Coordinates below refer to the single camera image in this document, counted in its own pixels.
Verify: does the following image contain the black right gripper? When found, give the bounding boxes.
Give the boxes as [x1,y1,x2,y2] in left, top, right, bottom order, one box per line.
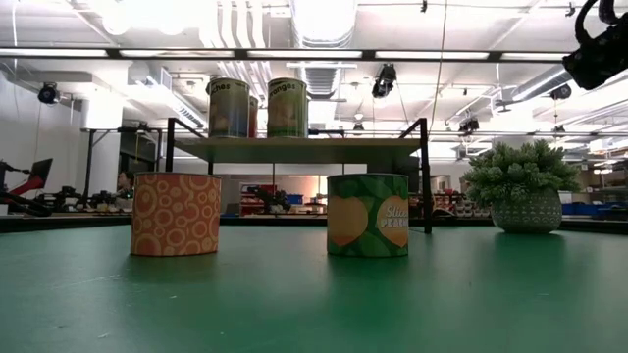
[561,18,628,93]

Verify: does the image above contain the sliced pears green can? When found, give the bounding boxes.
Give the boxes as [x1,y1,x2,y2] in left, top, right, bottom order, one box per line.
[326,172,410,259]

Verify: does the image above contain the oranges can green label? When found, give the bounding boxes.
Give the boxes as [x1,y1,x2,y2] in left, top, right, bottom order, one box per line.
[266,76,309,139]

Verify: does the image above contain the red label can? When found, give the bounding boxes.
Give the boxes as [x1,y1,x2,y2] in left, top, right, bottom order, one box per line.
[247,95,260,139]

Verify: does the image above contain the peaches can blue-green label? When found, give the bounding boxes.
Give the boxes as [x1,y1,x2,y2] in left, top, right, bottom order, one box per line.
[205,76,251,139]

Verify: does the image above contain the orange circle-pattern can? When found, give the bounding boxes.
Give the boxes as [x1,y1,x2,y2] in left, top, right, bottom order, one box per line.
[130,171,223,258]

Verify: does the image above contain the black metal shelf rack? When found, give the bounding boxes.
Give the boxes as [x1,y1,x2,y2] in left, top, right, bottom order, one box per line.
[165,116,434,235]

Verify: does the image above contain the green potted plant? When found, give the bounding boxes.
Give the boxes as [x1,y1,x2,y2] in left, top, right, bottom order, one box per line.
[461,138,583,235]

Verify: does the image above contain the blue storage bins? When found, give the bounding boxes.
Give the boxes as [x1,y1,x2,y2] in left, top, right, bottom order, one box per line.
[561,200,628,221]

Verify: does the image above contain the storage rack with goods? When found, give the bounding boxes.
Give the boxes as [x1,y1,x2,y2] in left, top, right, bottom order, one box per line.
[409,188,492,220]

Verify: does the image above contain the black beam with light strips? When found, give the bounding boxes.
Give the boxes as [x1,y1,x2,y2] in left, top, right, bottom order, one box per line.
[0,46,628,64]

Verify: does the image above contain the green table mat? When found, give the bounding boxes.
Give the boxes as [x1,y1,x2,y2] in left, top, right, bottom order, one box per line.
[0,224,628,353]

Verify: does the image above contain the black background stand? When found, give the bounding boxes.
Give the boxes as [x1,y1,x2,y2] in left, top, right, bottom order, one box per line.
[80,126,168,197]

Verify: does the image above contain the person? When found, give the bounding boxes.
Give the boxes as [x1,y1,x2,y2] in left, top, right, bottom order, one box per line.
[115,170,136,200]

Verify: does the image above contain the white air unit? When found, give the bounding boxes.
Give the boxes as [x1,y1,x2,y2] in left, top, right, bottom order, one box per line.
[80,95,125,131]

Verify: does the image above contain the red and black machine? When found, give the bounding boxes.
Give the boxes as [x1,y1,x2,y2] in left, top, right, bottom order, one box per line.
[0,157,54,218]

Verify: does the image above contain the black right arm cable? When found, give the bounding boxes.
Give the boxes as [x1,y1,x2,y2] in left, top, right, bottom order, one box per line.
[573,0,620,48]

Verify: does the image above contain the silver ventilation duct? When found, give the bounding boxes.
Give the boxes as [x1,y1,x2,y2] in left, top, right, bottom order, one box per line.
[288,0,359,50]

